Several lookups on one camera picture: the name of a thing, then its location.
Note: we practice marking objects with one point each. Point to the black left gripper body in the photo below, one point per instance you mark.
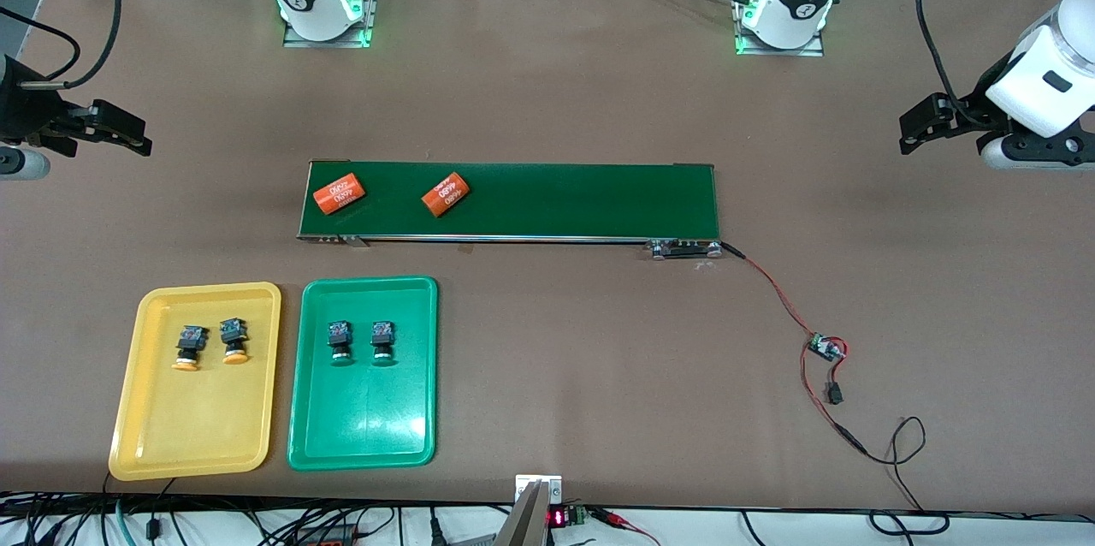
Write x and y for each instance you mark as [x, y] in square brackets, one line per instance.
[969, 109]

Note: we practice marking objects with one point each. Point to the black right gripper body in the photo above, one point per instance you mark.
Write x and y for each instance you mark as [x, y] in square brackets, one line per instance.
[24, 111]

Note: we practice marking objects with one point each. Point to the yellow mushroom push button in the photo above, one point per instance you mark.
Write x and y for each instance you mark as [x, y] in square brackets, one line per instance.
[233, 332]
[188, 339]

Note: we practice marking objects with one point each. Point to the orange 4680 battery cylinder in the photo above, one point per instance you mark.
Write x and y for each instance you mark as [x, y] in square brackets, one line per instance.
[337, 193]
[446, 193]

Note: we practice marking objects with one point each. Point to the green mushroom push button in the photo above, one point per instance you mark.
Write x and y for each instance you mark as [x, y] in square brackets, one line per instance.
[382, 332]
[340, 332]

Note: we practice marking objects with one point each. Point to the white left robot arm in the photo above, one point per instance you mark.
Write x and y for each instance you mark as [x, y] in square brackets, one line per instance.
[1048, 84]

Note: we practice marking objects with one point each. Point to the small black circuit board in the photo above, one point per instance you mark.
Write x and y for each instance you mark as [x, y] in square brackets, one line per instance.
[825, 347]

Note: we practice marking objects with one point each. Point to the yellow plastic tray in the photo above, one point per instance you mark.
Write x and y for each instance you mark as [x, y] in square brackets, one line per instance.
[197, 426]

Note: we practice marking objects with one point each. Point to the green conveyor belt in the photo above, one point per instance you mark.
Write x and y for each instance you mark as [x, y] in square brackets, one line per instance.
[599, 195]

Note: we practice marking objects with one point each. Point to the green plastic tray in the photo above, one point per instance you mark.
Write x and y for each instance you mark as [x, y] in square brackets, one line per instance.
[364, 418]

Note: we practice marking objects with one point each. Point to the red clip lead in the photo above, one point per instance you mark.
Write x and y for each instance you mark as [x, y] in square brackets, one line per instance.
[620, 520]

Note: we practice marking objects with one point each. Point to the red LED display module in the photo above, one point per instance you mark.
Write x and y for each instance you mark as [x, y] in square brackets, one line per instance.
[565, 517]

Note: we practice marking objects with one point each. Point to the grey metal pole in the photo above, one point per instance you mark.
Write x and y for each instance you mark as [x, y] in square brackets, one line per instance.
[522, 525]

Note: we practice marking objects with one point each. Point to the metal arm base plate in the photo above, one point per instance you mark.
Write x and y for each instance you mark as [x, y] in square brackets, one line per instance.
[325, 42]
[742, 37]

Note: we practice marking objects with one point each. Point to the black inline switch with leads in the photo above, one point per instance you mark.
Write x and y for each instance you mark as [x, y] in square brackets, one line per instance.
[834, 394]

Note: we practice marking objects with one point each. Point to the small metal bracket plate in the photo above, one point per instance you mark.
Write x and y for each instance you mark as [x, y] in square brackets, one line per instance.
[539, 482]

